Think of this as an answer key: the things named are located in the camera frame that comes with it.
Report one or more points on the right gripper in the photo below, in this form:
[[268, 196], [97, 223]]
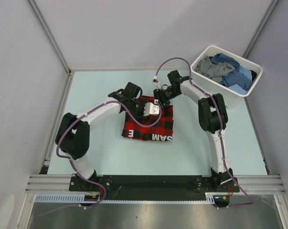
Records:
[[159, 94]]

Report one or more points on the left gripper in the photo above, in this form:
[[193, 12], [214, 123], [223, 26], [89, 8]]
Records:
[[141, 114]]

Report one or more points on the red black plaid shirt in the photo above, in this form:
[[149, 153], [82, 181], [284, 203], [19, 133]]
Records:
[[161, 131]]

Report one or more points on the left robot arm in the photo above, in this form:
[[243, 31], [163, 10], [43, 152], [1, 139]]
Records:
[[73, 137]]

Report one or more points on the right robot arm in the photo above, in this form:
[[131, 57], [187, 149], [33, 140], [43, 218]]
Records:
[[212, 116]]

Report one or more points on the white plastic bin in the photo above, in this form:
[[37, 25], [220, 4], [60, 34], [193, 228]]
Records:
[[231, 98]]

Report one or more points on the grey shirt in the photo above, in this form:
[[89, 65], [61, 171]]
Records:
[[212, 71]]

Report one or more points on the blue checked shirt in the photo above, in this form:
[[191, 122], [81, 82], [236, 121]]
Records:
[[220, 57]]

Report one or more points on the light blue shirt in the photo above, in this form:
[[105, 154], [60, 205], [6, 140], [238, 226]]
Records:
[[239, 81]]

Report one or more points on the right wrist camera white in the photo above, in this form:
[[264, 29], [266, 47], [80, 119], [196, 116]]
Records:
[[157, 82]]

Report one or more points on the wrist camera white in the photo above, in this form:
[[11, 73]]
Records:
[[157, 82], [152, 108]]

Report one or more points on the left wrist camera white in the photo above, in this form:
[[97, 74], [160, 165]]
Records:
[[152, 108]]

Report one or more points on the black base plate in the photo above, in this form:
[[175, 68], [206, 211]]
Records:
[[160, 188]]

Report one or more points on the aluminium frame rail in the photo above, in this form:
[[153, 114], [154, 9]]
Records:
[[253, 184]]

